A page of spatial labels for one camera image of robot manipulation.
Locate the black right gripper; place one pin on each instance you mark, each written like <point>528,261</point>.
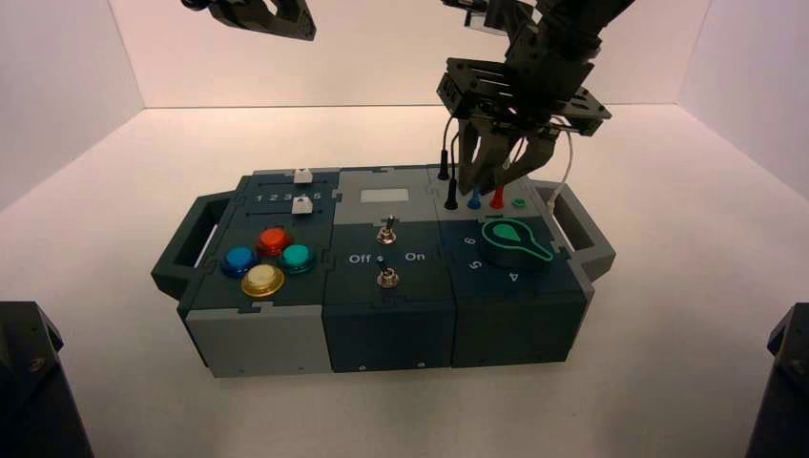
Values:
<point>537,82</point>

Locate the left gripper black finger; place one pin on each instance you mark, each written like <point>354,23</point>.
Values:
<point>272,22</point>

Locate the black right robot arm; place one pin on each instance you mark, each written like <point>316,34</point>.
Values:
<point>581,16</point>

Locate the black right robot arm base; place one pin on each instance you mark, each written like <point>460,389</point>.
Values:
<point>784,398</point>

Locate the black left robot arm base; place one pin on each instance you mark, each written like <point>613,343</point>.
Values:
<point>31,392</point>

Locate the green round socket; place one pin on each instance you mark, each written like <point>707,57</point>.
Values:
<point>519,203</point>

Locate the green rotary selector knob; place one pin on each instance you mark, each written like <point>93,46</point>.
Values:
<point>509,243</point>

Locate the grey rectangular display screen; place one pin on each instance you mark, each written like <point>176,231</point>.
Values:
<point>384,196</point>

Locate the white slider knob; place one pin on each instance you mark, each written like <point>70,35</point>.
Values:
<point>304,176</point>
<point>303,206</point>

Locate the dark teal grey control box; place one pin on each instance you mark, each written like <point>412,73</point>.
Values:
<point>385,328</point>

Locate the red round push button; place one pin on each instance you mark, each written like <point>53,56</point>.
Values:
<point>273,241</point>

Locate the green round push button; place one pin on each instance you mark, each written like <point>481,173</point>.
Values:
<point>297,258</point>

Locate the blue round push button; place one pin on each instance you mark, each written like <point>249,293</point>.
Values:
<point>239,260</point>

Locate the yellow round push button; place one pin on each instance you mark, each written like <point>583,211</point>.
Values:
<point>263,279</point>

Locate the metal toggle switch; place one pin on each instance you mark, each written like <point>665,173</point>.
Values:
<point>387,277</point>
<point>387,234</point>

